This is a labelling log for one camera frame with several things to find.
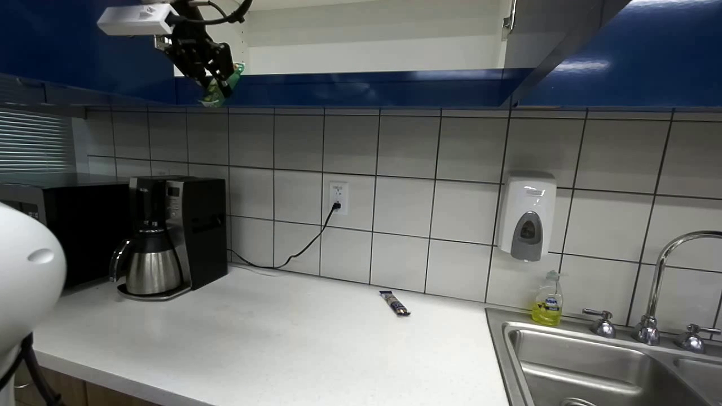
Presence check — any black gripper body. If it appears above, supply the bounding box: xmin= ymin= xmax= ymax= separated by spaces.
xmin=162 ymin=0 xmax=235 ymax=78

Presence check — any green snack bar packet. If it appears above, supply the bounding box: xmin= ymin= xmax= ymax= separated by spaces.
xmin=200 ymin=66 xmax=244 ymax=108

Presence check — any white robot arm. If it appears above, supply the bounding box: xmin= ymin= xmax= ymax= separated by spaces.
xmin=0 ymin=0 xmax=253 ymax=395

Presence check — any blue upper cabinet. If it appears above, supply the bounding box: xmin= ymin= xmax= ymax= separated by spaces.
xmin=0 ymin=0 xmax=722 ymax=108

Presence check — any open cabinet door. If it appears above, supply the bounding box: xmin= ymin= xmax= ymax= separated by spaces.
xmin=501 ymin=0 xmax=630 ymax=105

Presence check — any wooden lower cabinet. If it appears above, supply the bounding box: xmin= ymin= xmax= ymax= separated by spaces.
xmin=13 ymin=365 xmax=156 ymax=406

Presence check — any black coffee maker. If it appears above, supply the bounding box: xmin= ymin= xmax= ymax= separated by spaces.
xmin=116 ymin=176 xmax=227 ymax=301

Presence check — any black microwave oven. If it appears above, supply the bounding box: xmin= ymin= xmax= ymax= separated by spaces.
xmin=43 ymin=183 xmax=130 ymax=291

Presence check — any steel coffee carafe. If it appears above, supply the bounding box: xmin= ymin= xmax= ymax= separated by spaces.
xmin=107 ymin=220 xmax=183 ymax=298

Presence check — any white soap dispenser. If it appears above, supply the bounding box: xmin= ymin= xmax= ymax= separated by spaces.
xmin=498 ymin=176 xmax=556 ymax=261

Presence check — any yellow dish soap bottle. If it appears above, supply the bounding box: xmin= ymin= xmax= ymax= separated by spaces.
xmin=530 ymin=271 xmax=564 ymax=326

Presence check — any stainless steel sink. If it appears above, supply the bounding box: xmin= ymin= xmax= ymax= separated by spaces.
xmin=485 ymin=308 xmax=722 ymax=406

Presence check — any chrome sink faucet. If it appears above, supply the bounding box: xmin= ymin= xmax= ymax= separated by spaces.
xmin=581 ymin=227 xmax=722 ymax=353

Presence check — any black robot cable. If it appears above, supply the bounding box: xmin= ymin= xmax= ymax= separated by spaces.
xmin=190 ymin=0 xmax=254 ymax=26

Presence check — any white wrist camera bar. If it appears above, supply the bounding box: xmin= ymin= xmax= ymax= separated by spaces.
xmin=97 ymin=2 xmax=175 ymax=35

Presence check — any white wall outlet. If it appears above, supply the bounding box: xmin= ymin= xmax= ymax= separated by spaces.
xmin=327 ymin=181 xmax=349 ymax=216

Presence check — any black power cord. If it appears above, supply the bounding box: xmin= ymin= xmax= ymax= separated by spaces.
xmin=225 ymin=200 xmax=345 ymax=273

